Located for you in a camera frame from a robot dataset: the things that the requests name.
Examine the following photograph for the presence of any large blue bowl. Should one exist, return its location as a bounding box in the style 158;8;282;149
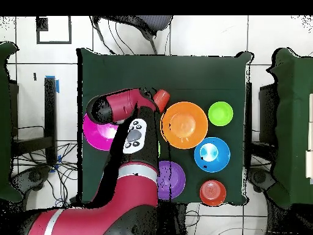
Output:
194;136;231;174

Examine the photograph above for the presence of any purple bowl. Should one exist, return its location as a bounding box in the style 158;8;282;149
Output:
156;160;186;201

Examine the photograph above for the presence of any blue floor tape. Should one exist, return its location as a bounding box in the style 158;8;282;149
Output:
45;75;60;94

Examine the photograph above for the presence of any dark green tablecloth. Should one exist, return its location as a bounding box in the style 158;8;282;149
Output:
76;47;252;205

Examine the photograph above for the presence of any black metal stand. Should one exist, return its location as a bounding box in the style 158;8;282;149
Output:
9;76;58;167
244;81;278;163

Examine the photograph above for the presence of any grey mesh office chair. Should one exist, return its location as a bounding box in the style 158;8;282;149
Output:
92;15;174;55

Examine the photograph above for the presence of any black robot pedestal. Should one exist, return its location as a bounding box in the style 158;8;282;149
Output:
156;203;188;235

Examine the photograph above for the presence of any green cloth side table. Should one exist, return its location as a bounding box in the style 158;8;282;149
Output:
0;40;24;204
265;47;313;210

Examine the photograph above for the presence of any small green bowl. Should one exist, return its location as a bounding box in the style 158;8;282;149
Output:
207;101;234;127

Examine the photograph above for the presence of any small orange bowl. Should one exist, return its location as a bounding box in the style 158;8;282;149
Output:
199;179;227;207

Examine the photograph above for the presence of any large pink bowl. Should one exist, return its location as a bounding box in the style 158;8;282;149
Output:
82;112;119;151

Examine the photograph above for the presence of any large orange bowl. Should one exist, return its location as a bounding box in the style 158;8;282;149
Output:
160;101;209;150

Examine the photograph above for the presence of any black square floor frame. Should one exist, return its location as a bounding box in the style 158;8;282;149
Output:
35;15;73;45

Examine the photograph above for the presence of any orange-red plastic cup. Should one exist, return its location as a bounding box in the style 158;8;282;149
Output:
153;89;171;114

